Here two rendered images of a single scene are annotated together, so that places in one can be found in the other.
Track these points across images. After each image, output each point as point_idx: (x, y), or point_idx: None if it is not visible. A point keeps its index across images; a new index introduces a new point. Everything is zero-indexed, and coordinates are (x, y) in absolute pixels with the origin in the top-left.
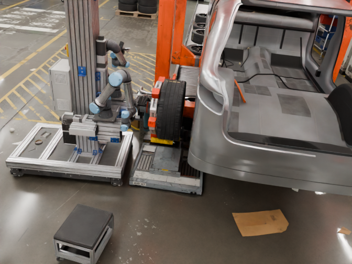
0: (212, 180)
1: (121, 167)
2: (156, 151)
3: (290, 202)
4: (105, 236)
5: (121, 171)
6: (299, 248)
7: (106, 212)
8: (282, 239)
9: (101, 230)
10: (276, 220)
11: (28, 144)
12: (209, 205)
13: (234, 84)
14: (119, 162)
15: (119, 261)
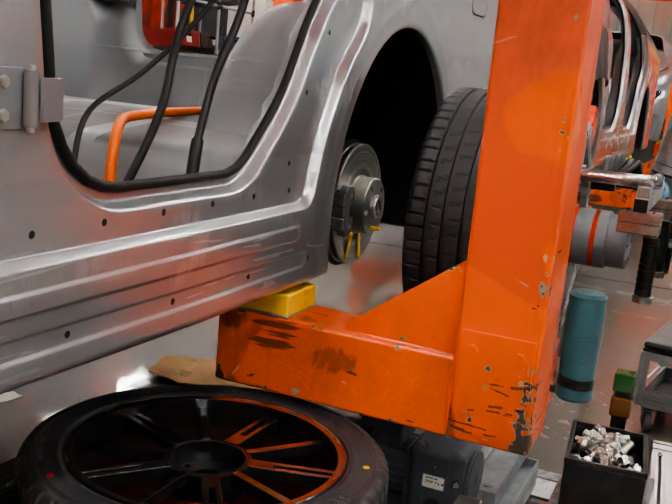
0: None
1: (655, 450)
2: (507, 475)
3: (82, 383)
4: (649, 380)
5: (652, 440)
6: (190, 343)
7: (661, 342)
8: (211, 355)
9: (660, 329)
10: (183, 368)
11: None
12: None
13: (145, 127)
14: (670, 465)
15: (604, 401)
